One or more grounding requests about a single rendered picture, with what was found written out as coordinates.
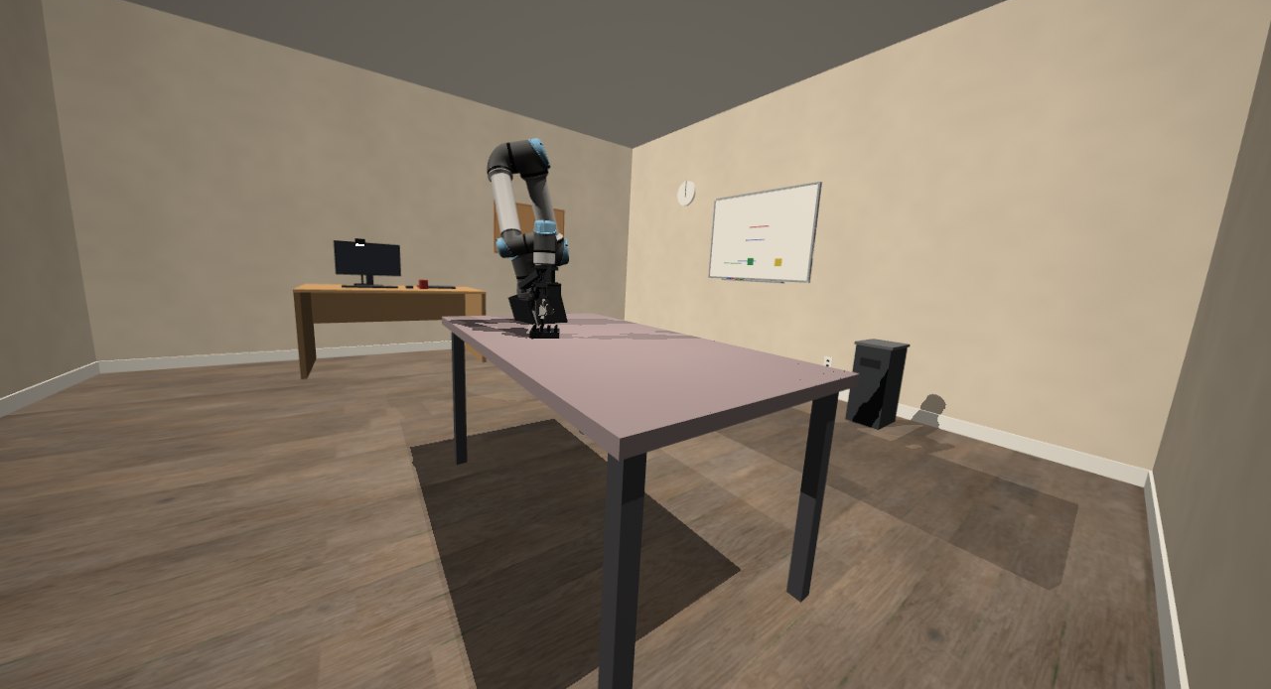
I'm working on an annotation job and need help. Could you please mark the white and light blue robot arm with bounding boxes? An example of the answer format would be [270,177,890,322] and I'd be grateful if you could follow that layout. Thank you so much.
[487,139,569,297]

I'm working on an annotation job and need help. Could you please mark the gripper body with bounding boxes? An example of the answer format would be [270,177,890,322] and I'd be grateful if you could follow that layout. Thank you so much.
[531,264,561,299]

